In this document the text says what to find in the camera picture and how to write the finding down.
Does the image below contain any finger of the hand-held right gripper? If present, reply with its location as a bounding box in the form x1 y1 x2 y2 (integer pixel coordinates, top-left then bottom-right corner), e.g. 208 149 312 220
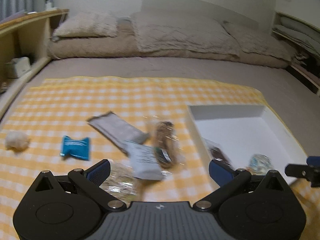
285 156 320 188

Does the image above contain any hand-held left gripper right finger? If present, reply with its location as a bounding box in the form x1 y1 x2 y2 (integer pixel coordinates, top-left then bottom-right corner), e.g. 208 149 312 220
194 159 291 212

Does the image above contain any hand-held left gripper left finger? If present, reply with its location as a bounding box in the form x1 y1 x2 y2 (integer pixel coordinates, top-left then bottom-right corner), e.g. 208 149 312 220
30 159 127 212

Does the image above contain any clear-wrapped pale packet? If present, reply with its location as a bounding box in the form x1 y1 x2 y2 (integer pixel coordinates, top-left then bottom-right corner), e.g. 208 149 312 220
99 162 141 203

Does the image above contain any blue packet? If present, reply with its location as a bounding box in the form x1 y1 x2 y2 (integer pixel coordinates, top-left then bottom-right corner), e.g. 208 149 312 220
60 135 90 161

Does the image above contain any white cardboard box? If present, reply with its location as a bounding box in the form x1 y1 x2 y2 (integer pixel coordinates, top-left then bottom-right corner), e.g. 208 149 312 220
186 104 309 190

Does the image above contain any dark grey long packet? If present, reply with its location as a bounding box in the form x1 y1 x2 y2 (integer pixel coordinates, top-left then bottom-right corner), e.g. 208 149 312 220
86 111 150 153

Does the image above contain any light grey printed packet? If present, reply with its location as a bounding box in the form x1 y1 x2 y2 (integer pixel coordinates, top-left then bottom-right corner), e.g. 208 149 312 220
124 140 166 181

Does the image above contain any brown snack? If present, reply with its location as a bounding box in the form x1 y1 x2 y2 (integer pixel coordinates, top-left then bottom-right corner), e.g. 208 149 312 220
149 120 181 170

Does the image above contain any white soft ball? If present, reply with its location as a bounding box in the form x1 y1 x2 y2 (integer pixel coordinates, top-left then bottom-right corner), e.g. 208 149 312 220
4 131 30 153

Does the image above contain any dark brown packet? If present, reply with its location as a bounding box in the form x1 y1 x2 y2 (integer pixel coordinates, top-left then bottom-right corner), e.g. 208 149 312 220
204 139 235 168

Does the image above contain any yellow checked cloth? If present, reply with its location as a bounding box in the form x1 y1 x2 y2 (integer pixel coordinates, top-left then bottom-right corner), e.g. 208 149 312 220
0 76 320 240

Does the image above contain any grey-brown bed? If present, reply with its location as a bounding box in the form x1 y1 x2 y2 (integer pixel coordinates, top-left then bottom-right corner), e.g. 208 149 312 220
0 55 320 160

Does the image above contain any beige folded comforter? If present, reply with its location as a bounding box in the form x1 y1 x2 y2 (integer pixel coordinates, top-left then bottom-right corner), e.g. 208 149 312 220
47 25 293 69

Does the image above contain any white tissue box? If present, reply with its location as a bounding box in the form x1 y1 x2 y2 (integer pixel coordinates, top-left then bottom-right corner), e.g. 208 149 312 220
5 57 32 78

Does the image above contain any smooth beige pillow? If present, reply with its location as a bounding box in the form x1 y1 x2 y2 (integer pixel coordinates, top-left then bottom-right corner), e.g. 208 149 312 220
222 21 292 55

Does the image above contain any folded grey bedding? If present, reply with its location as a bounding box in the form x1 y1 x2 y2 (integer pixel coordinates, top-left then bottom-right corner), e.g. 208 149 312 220
274 16 320 53

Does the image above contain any quilted beige pillow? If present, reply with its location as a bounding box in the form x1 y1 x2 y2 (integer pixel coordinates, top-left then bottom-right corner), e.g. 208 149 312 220
131 11 240 58

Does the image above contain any fluffy cream pillow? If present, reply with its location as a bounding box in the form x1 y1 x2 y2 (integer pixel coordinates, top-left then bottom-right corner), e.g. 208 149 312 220
53 12 119 38

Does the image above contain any wooden bedside shelf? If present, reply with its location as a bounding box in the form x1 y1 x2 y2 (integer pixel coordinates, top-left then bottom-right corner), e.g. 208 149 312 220
0 9 70 120

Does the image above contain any white open shelf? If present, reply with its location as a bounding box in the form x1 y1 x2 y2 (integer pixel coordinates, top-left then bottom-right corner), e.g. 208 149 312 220
271 0 320 95

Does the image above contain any white headboard panel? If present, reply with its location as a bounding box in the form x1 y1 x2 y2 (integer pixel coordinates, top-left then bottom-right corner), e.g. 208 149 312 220
142 0 273 28

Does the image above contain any grey curtain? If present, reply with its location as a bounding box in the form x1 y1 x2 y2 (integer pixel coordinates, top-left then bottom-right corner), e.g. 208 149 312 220
0 0 35 22

